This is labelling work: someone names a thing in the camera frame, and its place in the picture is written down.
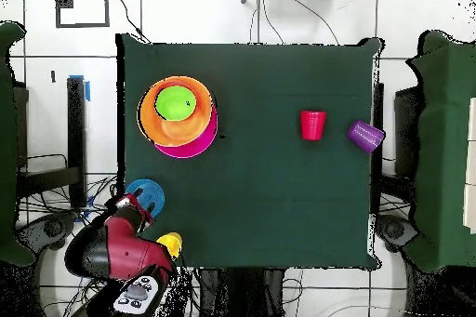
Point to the small blue bowl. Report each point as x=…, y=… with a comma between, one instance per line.
x=156, y=192

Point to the large orange bowl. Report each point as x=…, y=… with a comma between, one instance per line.
x=147, y=120

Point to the small green bowl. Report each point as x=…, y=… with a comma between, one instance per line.
x=174, y=103

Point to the small orange bowl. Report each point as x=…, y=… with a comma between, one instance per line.
x=202, y=103

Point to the red cup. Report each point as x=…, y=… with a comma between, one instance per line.
x=313, y=125

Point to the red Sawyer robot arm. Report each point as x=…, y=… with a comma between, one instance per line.
x=126, y=253

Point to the yellow cup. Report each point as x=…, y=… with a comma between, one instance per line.
x=177, y=237
x=169, y=244

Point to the large pink bowl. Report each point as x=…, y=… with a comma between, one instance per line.
x=200, y=146

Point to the black metal stand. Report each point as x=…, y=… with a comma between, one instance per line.
x=76, y=138

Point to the dark grey chair base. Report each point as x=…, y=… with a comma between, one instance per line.
x=394, y=228
x=52, y=227

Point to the blue tape strip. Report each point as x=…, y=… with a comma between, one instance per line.
x=87, y=92

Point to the black box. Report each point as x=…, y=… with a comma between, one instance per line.
x=407, y=134
x=21, y=127

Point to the dark green tablecloth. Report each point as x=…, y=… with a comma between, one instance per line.
x=446, y=146
x=279, y=71
x=7, y=146

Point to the black floor tape square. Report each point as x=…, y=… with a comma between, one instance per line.
x=81, y=25

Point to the purple cup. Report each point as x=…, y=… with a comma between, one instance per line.
x=366, y=136

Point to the white box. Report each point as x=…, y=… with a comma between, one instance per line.
x=471, y=164

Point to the black upright post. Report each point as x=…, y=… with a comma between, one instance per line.
x=377, y=175

